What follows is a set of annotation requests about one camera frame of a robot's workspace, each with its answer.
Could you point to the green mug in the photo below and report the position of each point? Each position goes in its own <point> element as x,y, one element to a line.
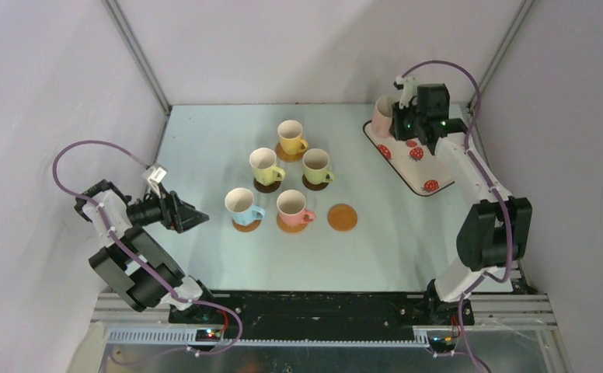
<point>316,167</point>

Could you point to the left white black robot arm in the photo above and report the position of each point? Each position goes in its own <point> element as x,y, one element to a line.
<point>130,260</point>

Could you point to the strawberry pattern tray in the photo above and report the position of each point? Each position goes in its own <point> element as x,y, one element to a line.
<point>412,162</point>

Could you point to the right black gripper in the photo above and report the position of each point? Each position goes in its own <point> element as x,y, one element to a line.
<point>400,126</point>

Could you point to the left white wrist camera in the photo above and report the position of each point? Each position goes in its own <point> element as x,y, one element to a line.
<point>154,175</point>

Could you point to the light wooden coaster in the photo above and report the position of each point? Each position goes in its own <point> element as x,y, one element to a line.
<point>342,217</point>
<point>246,228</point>

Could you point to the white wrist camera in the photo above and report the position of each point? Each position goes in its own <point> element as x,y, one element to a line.
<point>407,84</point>
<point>154,175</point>

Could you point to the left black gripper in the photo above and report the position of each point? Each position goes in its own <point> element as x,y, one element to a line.
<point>176,214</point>

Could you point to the blue mug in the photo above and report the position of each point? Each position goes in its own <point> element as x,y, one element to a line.
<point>240,203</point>

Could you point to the dark wooden coaster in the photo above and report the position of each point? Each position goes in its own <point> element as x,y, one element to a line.
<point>324,183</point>
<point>266,188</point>

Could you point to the yellow mug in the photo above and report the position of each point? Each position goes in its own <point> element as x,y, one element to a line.
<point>290,133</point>

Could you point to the pink mug with handle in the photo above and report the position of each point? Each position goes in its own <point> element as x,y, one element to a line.
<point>292,208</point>

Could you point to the woven rattan coaster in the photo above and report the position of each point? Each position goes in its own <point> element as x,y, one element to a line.
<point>290,229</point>
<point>285,157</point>

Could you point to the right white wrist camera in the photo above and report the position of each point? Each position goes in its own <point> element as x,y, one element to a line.
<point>407,84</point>

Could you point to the aluminium frame rail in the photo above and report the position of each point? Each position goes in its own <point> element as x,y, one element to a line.
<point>492,312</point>

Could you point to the yellow-green mug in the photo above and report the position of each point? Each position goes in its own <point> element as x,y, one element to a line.
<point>266,171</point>

